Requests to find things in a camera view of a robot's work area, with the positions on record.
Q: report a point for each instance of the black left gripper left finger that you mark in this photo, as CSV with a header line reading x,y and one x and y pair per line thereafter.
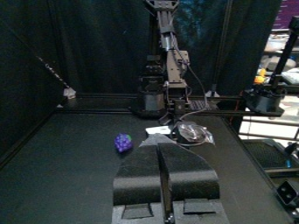
x,y
136,175

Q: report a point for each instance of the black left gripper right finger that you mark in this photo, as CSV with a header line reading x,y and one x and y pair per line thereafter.
x,y
191,178

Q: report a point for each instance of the finger of the clear right gripper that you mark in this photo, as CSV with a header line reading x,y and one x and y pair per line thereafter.
x,y
207,136
187,131

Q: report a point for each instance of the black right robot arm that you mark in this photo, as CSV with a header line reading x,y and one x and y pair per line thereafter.
x,y
163,73

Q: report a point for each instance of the white flat card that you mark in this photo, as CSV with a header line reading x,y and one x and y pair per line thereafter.
x,y
158,130

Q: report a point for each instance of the purple toy grape bunch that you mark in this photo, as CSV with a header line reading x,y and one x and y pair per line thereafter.
x,y
123,142

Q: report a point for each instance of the black mesh panel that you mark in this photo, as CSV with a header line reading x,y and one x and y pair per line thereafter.
x,y
264,153

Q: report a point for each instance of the orange yellow toy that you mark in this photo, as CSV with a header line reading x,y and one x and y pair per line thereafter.
x,y
259,78

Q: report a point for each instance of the small white clip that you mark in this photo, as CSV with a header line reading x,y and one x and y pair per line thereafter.
x,y
69,92

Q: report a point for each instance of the black cloth curtain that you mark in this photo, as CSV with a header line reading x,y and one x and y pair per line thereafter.
x,y
93,43

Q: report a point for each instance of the black frame rail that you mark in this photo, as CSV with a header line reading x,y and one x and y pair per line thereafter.
x,y
97,111

